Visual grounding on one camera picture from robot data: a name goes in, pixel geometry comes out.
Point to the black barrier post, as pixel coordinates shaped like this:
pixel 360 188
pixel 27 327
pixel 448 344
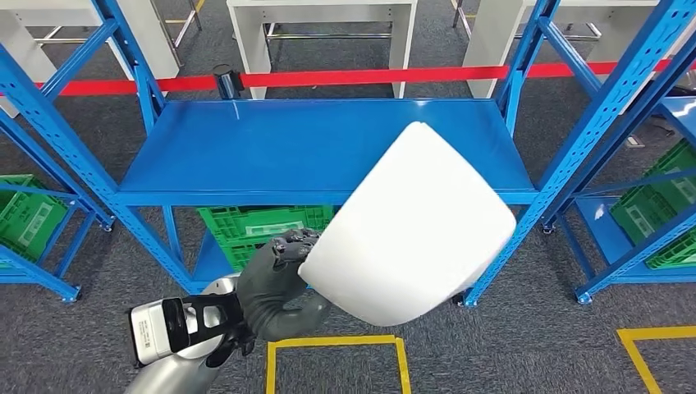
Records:
pixel 225 81

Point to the steel tube table frame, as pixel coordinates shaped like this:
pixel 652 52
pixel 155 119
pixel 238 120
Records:
pixel 326 36

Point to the red barrier belt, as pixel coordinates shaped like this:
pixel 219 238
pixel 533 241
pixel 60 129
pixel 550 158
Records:
pixel 353 76

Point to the white curved plastic part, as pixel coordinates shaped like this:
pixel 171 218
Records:
pixel 413 228

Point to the yellow floor tape square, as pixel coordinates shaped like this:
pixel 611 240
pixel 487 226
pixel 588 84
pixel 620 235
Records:
pixel 331 341
pixel 639 361

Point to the white panel table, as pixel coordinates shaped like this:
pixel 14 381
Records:
pixel 157 49
pixel 321 10
pixel 489 49

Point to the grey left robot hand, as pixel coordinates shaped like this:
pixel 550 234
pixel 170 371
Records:
pixel 272 293

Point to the green plastic crate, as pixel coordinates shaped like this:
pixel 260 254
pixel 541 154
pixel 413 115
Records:
pixel 647 234
pixel 255 228
pixel 27 217
pixel 677 174

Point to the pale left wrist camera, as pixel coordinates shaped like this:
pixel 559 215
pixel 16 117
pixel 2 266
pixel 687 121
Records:
pixel 152 332

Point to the blue metal shelf rack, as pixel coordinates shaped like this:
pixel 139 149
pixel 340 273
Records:
pixel 272 152
pixel 603 239
pixel 32 270

